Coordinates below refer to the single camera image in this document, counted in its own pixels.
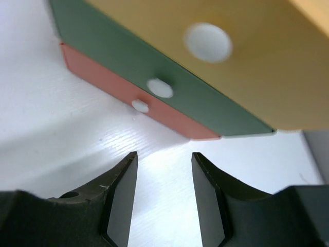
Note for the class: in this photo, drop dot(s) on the green drawer box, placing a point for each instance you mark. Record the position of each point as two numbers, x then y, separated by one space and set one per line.
90 32

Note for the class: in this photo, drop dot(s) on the red drawer box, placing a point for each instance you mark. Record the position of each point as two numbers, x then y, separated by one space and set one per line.
107 81

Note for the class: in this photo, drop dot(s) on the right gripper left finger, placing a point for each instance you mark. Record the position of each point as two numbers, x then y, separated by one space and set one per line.
97 213

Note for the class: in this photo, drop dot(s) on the yellow drawer box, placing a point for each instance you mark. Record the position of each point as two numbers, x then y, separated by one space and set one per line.
271 57

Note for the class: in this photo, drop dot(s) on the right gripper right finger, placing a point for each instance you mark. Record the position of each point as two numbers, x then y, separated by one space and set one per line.
232 213

